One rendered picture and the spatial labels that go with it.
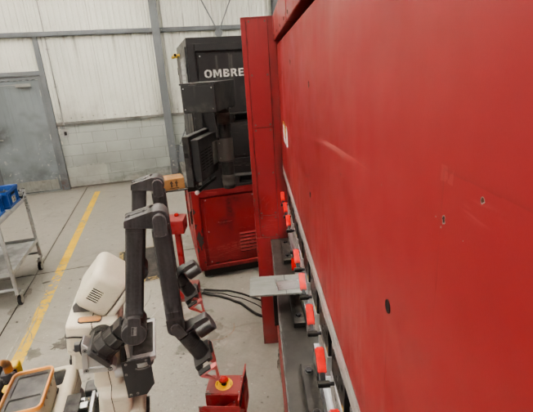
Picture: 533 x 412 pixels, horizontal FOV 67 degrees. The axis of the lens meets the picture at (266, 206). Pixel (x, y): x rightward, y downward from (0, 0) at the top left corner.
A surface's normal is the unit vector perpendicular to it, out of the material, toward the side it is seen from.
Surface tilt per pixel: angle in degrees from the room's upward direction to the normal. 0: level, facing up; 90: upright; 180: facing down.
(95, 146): 90
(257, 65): 90
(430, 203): 90
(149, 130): 90
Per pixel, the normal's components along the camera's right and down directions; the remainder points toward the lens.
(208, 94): -0.18, 0.32
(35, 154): 0.26, 0.29
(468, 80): -1.00, 0.07
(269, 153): 0.03, 0.32
